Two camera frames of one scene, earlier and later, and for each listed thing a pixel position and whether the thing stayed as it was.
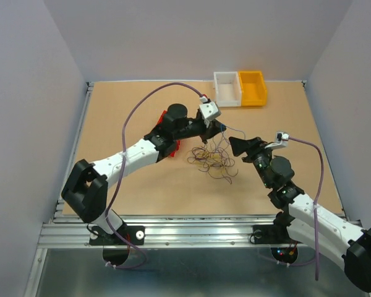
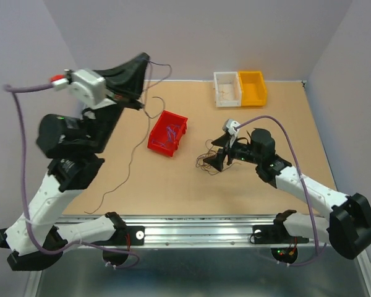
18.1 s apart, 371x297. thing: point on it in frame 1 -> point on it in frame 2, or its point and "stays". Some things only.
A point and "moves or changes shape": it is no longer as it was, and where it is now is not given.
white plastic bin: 228,88 stays
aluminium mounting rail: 165,231 stays
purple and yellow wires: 214,158 moves or changes shape
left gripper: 213,129 -> 127,80
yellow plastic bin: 253,88 stays
